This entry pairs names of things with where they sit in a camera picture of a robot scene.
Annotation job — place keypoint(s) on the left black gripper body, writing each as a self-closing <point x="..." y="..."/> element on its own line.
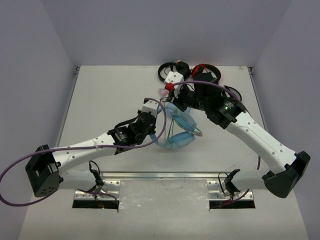
<point x="152" y="124"/>

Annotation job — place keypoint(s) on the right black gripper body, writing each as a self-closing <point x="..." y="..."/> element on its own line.
<point x="186" y="98"/>

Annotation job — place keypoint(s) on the light blue headphones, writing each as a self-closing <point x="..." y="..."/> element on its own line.
<point x="182" y="131"/>

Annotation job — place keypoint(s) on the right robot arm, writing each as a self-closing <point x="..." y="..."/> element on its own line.
<point x="285" y="167"/>

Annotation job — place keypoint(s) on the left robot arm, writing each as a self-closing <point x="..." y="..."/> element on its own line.
<point x="51" y="169"/>

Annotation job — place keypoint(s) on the pink cat ear headphones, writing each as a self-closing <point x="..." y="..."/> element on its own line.
<point x="163" y="94"/>

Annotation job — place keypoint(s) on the red headphones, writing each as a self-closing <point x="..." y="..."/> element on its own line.
<point x="198" y="69"/>

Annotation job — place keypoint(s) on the white black striped headphones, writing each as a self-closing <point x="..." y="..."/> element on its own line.
<point x="234" y="91"/>

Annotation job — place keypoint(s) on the black headset with microphone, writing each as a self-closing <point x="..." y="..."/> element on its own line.
<point x="180" y="66"/>

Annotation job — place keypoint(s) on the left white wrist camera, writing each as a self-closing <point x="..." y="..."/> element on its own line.
<point x="150" y="106"/>

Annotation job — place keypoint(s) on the aluminium table rail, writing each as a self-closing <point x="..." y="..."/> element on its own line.
<point x="159" y="175"/>

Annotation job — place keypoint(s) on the left metal mounting bracket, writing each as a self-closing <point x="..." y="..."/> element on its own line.
<point x="109" y="192"/>

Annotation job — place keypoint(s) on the metal mounting bracket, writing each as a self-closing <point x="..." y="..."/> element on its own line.
<point x="217" y="192"/>
<point x="109" y="192"/>

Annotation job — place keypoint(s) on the right metal mounting bracket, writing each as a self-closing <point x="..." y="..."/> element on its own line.
<point x="217" y="192"/>

